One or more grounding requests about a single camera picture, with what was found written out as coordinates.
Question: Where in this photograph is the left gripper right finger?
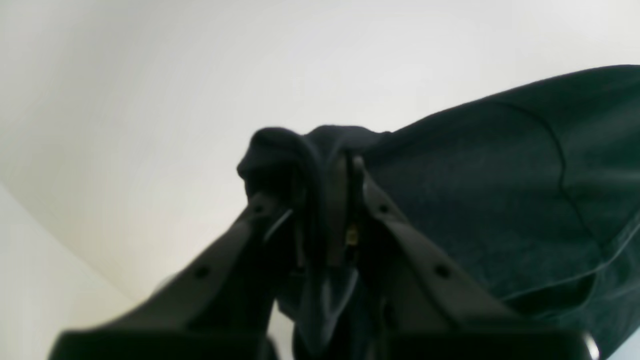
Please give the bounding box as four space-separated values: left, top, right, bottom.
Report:
347 156 601 360

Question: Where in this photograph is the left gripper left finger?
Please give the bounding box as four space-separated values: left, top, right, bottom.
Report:
49 193 295 360

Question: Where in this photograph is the black T-shirt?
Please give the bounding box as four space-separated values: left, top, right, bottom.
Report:
237 64 640 359

